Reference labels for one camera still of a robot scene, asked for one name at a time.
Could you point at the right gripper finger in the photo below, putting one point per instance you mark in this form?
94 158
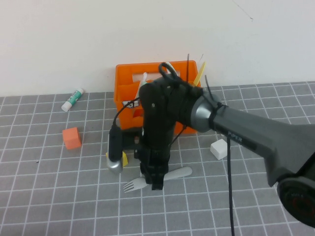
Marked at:
145 175
158 182

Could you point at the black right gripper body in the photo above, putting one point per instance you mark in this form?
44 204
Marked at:
153 157

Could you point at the grey plastic fork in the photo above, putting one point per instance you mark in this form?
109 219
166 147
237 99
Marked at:
134 185

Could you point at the pink plastic spoon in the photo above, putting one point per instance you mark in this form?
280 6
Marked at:
144 77

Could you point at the cream plastic knife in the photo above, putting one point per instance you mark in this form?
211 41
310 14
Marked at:
169 67

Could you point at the yellow plastic knife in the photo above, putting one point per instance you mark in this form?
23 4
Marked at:
200 73

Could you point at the orange plastic cutlery holder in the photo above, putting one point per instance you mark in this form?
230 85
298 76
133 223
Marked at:
125 73

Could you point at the yellow foam cube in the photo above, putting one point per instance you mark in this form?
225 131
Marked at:
125 159

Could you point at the paper label marked spoon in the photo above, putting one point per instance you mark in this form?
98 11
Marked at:
131 104

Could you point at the white foam cube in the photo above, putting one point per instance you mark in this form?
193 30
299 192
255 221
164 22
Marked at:
219 150

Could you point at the grey checkered tablecloth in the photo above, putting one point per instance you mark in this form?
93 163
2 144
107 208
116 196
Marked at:
73 196

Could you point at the orange foam cube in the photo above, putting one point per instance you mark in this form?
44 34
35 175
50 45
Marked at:
72 138

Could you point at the white green glue stick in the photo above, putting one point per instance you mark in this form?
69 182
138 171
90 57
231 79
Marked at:
72 99

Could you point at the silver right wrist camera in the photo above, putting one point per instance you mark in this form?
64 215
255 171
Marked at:
114 152

